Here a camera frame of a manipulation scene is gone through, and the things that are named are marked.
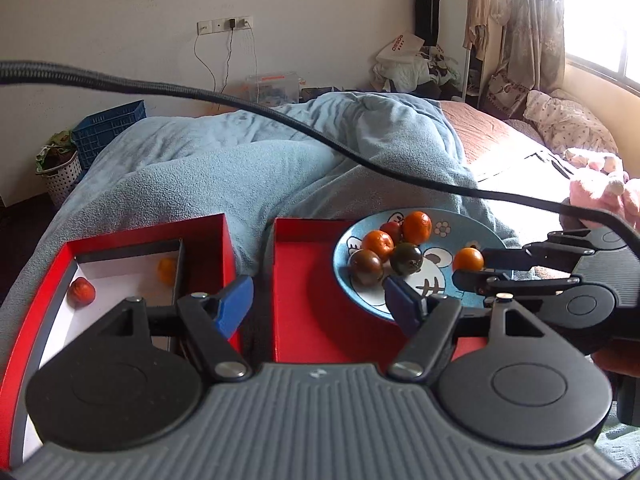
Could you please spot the window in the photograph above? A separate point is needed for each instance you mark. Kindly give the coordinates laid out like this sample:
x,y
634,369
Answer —
x,y
600,10

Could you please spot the red tomato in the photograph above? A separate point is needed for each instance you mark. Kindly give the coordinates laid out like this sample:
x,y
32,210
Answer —
x,y
81,291
391,230

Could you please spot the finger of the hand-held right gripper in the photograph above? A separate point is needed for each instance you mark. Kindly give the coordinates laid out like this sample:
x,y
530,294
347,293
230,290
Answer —
x,y
500,282
525,259

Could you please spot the large orange tangerine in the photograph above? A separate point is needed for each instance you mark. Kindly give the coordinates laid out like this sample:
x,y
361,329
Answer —
x,y
417,226

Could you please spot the floral pillow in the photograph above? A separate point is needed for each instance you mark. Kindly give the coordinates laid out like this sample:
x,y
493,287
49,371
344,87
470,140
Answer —
x,y
565,120

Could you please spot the blue cartoon bear plate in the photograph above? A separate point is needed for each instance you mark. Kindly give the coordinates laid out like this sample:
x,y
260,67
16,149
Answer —
x,y
435,285

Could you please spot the pink plush toy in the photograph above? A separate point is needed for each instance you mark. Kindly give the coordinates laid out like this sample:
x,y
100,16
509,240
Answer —
x,y
600,187

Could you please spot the green bag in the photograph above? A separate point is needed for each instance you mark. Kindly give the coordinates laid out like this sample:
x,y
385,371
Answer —
x,y
55,142

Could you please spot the pile of clothes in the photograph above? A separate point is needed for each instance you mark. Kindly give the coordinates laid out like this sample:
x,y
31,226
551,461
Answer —
x,y
415,72

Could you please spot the black charger plug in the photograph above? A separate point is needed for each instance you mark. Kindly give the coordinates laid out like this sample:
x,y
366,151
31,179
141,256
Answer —
x,y
232,23

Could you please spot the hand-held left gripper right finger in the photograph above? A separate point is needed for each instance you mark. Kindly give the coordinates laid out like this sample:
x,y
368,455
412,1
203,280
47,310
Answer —
x,y
405,305

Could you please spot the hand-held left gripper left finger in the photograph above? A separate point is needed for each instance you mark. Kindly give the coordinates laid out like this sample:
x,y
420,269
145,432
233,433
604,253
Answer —
x,y
234,305

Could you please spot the red box lid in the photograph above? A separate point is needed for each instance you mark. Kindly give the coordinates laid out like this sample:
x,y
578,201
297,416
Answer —
x,y
310,300

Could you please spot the white perforated basket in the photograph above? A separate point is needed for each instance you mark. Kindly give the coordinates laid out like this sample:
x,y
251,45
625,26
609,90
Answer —
x,y
62,180

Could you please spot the patterned curtain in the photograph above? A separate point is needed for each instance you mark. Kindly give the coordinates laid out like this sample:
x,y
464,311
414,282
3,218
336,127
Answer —
x,y
532,25

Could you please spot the grey-blue fleece blanket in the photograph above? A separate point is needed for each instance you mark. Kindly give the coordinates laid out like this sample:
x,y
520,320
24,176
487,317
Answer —
x,y
200,180

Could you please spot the clear plastic storage box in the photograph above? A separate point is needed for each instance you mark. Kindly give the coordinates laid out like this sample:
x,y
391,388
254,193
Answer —
x,y
272,87

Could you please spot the white rack pole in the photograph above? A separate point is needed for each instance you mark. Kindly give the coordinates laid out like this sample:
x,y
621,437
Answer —
x,y
467,75

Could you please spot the blue plastic crate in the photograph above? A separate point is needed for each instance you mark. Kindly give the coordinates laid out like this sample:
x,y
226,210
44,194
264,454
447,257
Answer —
x,y
107,127

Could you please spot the red box with white liner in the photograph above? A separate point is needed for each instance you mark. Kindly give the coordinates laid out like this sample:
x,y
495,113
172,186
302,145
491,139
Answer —
x,y
150,232

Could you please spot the pink bed sheet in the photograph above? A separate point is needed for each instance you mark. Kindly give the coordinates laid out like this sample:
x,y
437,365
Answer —
x,y
490,132

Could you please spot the white wall socket strip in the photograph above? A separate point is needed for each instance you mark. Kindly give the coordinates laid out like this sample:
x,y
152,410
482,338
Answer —
x,y
215,25

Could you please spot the person's right hand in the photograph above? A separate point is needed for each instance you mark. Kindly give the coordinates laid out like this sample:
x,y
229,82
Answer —
x,y
620,357

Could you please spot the black hanging garment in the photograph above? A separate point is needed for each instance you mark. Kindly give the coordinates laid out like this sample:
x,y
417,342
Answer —
x,y
427,5

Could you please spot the dark green-brown tomato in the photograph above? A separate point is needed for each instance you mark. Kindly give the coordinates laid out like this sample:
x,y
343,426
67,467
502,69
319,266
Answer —
x,y
366,267
406,258

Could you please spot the light blue quilt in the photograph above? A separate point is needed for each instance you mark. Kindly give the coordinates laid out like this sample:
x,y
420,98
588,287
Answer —
x,y
350,120

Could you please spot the white bag with red print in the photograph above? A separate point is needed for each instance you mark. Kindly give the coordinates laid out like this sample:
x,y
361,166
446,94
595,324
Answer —
x,y
400,46

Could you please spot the beige hanging garment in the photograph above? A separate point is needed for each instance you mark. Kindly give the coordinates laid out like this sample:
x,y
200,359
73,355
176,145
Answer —
x,y
482,5

